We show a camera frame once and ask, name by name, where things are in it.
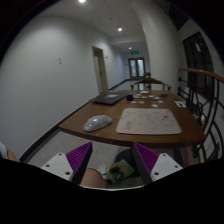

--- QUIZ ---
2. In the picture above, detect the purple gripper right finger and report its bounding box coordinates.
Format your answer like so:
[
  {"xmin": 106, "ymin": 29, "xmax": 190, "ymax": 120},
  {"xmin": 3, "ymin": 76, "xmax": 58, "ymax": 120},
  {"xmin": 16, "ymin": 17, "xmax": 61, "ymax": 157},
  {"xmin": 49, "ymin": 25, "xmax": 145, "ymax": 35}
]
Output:
[{"xmin": 132, "ymin": 142, "xmax": 182, "ymax": 184}]

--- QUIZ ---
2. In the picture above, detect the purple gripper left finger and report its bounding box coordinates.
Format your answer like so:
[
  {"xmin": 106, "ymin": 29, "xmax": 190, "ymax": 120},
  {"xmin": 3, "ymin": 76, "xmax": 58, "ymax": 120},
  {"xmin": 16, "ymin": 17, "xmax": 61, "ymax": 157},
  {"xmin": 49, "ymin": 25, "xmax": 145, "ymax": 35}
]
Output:
[{"xmin": 42, "ymin": 142, "xmax": 92, "ymax": 185}]

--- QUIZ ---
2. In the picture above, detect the stained white mouse pad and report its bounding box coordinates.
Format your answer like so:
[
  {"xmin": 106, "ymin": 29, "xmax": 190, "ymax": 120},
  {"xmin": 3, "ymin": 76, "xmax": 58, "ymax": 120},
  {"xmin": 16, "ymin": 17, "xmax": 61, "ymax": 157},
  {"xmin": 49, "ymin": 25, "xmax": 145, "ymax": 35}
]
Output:
[{"xmin": 116, "ymin": 108, "xmax": 182, "ymax": 135}]

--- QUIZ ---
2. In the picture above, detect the grey computer mouse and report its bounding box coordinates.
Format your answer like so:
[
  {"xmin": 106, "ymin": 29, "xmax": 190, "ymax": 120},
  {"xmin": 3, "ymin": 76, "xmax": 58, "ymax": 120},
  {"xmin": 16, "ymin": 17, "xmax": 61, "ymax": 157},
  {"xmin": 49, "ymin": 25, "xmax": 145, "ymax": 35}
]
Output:
[{"xmin": 84, "ymin": 115, "xmax": 112, "ymax": 132}]

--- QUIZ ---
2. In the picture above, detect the yellow green bag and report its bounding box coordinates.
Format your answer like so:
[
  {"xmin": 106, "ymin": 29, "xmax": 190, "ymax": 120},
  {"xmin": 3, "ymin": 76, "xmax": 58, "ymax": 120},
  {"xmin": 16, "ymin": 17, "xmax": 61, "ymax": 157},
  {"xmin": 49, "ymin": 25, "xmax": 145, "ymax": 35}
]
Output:
[{"xmin": 107, "ymin": 160, "xmax": 134, "ymax": 184}]

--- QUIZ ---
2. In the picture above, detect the white card on table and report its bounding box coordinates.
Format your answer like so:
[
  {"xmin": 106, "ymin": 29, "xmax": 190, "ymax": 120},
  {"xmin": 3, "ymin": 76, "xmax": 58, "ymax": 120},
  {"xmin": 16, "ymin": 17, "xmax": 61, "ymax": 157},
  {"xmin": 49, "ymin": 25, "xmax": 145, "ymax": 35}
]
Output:
[{"xmin": 175, "ymin": 101, "xmax": 186, "ymax": 108}]

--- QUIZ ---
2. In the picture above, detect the small black object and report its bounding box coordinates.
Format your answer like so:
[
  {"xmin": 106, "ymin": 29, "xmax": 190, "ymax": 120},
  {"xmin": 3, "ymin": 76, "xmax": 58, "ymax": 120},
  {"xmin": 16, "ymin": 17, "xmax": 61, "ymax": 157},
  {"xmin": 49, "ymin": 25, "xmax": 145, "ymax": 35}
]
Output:
[{"xmin": 126, "ymin": 95, "xmax": 134, "ymax": 101}]

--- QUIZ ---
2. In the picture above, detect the dark closed laptop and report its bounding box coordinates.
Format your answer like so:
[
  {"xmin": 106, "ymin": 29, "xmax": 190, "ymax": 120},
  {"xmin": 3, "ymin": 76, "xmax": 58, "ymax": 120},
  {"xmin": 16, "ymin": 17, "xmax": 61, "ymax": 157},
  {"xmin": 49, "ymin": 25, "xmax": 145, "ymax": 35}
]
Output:
[{"xmin": 92, "ymin": 92, "xmax": 128, "ymax": 105}]

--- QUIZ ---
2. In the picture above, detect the wooden chair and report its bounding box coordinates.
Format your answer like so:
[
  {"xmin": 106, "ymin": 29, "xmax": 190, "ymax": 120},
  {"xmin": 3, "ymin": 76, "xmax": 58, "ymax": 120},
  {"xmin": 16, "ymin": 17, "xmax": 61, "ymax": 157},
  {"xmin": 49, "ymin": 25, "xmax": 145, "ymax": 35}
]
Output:
[{"xmin": 131, "ymin": 72, "xmax": 171, "ymax": 91}]

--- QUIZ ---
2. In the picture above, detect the curved stair railing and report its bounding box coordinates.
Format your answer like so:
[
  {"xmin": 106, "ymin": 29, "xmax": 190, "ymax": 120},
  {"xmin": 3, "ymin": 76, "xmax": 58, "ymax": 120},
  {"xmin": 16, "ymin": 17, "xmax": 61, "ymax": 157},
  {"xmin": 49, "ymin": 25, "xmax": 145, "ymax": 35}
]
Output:
[{"xmin": 178, "ymin": 68, "xmax": 224, "ymax": 162}]

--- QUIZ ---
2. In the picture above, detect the glass double door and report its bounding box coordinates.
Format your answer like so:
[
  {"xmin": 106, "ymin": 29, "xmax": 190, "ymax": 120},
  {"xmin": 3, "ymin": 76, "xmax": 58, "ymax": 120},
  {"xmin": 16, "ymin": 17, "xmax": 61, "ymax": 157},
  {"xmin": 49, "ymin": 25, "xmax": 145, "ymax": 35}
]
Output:
[{"xmin": 128, "ymin": 58, "xmax": 145, "ymax": 79}]

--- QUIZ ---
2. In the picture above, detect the side doorway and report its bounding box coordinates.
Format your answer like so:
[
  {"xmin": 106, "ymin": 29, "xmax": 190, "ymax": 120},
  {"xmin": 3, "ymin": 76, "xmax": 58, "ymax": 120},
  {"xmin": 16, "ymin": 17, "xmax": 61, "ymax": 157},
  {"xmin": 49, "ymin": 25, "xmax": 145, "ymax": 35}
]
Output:
[{"xmin": 92, "ymin": 46, "xmax": 108, "ymax": 94}]

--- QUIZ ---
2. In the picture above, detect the green exit sign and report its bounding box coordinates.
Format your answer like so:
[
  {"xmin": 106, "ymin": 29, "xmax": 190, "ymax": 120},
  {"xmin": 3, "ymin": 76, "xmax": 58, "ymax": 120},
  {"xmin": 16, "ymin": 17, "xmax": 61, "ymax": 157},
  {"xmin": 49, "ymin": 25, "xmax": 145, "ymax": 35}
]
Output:
[{"xmin": 131, "ymin": 51, "xmax": 139, "ymax": 55}]

